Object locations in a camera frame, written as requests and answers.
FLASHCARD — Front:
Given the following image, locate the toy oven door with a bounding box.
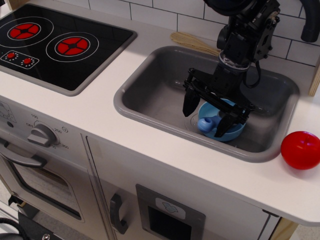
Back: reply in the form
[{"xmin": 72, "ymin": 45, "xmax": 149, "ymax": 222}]
[{"xmin": 0, "ymin": 139, "xmax": 108, "ymax": 240}]

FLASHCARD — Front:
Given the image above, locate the black toy faucet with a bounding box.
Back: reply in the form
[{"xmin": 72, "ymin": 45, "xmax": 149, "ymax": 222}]
[{"xmin": 216, "ymin": 0, "xmax": 320, "ymax": 51}]

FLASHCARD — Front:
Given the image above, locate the light blue plastic bowl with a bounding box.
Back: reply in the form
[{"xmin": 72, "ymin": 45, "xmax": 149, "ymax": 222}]
[{"xmin": 198, "ymin": 102, "xmax": 245, "ymax": 142}]

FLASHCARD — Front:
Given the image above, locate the red toy apple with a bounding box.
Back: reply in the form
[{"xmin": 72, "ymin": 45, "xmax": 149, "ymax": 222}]
[{"xmin": 280, "ymin": 131, "xmax": 320, "ymax": 170}]

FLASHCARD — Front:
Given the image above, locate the black toy stove top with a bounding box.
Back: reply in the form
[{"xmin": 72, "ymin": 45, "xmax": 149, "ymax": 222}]
[{"xmin": 0, "ymin": 4, "xmax": 137, "ymax": 97}]

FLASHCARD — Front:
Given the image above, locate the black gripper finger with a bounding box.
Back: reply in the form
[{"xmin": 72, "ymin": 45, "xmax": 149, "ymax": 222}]
[
  {"xmin": 214, "ymin": 114, "xmax": 237, "ymax": 138},
  {"xmin": 182, "ymin": 87, "xmax": 200, "ymax": 117}
]

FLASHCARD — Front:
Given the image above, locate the blue handled grey toy spoon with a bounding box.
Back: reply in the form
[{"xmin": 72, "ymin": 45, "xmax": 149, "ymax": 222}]
[{"xmin": 197, "ymin": 111, "xmax": 225, "ymax": 133}]

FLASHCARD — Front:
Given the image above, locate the grey dispenser panel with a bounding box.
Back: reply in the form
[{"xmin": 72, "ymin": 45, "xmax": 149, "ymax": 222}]
[{"xmin": 135, "ymin": 184, "xmax": 206, "ymax": 240}]

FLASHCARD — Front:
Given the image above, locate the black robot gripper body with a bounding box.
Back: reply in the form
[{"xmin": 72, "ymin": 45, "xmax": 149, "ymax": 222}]
[{"xmin": 183, "ymin": 63, "xmax": 255, "ymax": 124}]

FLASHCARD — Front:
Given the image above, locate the grey cabinet door handle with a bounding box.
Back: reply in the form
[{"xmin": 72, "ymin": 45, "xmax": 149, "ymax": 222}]
[{"xmin": 109, "ymin": 193, "xmax": 129, "ymax": 235}]

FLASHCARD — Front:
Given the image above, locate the grey oven door handle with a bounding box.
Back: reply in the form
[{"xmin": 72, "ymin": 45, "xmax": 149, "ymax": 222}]
[{"xmin": 0, "ymin": 138, "xmax": 47, "ymax": 169}]

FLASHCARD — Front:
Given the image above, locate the wooden spatula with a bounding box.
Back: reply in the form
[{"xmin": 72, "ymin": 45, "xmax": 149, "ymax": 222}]
[{"xmin": 170, "ymin": 32, "xmax": 220, "ymax": 57}]

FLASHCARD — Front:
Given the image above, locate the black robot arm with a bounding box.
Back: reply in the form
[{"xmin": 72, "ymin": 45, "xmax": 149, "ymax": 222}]
[{"xmin": 182, "ymin": 0, "xmax": 280, "ymax": 138}]

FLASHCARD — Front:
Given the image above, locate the grey oven knob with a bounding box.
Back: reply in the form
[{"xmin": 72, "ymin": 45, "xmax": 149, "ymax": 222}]
[{"xmin": 27, "ymin": 124, "xmax": 58, "ymax": 148}]

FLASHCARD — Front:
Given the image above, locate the grey toy sink basin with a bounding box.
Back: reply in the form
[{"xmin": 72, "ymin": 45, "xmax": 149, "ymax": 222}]
[{"xmin": 114, "ymin": 46, "xmax": 300, "ymax": 163}]

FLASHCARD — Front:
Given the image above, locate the black cable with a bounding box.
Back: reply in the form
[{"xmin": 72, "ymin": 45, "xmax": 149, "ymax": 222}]
[{"xmin": 0, "ymin": 216, "xmax": 28, "ymax": 240}]

